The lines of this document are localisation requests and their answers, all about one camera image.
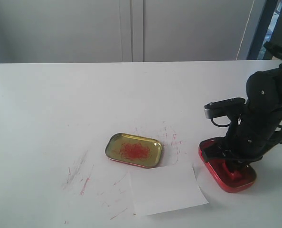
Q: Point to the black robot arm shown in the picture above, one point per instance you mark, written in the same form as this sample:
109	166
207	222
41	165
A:
264	91

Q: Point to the white paper sheet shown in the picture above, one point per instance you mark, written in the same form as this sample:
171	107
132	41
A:
165	189

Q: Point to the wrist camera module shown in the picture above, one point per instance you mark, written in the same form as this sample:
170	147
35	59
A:
223	108

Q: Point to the red ink pad tin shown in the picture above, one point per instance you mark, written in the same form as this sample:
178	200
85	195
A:
217	169

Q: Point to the white cabinet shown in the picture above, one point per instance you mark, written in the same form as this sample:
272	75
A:
61	31

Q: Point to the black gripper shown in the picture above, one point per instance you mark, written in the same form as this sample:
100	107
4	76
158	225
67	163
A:
249	140

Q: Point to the red stamp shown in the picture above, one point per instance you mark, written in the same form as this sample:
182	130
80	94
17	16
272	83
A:
233	171

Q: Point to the gold tin lid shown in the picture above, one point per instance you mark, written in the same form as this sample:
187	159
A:
134	150

